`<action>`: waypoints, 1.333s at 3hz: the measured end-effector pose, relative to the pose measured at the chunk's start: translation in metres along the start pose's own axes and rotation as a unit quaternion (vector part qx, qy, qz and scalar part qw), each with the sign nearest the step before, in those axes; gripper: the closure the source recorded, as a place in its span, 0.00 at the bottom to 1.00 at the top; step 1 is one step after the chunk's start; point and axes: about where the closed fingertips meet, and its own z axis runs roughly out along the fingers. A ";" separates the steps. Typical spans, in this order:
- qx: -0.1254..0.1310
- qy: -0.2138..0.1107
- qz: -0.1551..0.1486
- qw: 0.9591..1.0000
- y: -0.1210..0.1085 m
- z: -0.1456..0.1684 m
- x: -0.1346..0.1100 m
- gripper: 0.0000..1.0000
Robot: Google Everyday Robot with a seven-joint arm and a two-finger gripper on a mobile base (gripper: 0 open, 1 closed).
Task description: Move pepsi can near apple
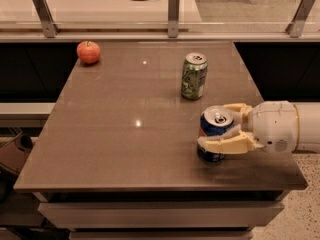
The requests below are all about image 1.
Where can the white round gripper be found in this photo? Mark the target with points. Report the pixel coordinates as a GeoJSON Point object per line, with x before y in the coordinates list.
{"type": "Point", "coordinates": [272, 125]}

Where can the blue pepsi can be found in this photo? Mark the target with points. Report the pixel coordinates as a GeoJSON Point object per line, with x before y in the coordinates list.
{"type": "Point", "coordinates": [214, 122]}

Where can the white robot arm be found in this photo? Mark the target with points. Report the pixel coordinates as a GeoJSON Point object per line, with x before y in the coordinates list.
{"type": "Point", "coordinates": [308, 116]}

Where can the green soda can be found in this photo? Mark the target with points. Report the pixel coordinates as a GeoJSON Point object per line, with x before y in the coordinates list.
{"type": "Point", "coordinates": [194, 75]}

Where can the red apple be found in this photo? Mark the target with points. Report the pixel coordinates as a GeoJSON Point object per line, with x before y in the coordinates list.
{"type": "Point", "coordinates": [88, 52]}

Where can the grey upper drawer front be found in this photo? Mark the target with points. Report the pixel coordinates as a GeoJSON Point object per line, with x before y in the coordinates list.
{"type": "Point", "coordinates": [147, 215]}

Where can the grey drawer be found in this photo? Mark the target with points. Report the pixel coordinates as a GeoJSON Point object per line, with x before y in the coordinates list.
{"type": "Point", "coordinates": [147, 215]}
{"type": "Point", "coordinates": [163, 235]}

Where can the grey lower drawer front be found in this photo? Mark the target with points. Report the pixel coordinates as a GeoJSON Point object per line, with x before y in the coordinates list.
{"type": "Point", "coordinates": [163, 235]}

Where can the dark object at left floor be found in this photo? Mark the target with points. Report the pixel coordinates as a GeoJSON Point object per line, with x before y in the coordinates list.
{"type": "Point", "coordinates": [13, 155]}

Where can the right metal railing bracket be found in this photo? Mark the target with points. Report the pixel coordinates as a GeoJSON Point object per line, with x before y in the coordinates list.
{"type": "Point", "coordinates": [296, 26]}

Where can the metal railing bracket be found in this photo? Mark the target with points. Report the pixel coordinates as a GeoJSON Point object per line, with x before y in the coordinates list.
{"type": "Point", "coordinates": [296, 26]}
{"type": "Point", "coordinates": [49, 28]}
{"type": "Point", "coordinates": [173, 18]}

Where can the middle metal railing bracket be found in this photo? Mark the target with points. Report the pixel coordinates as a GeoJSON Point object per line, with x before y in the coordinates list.
{"type": "Point", "coordinates": [173, 18]}

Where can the left metal railing bracket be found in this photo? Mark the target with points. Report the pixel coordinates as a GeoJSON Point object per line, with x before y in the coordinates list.
{"type": "Point", "coordinates": [49, 28]}

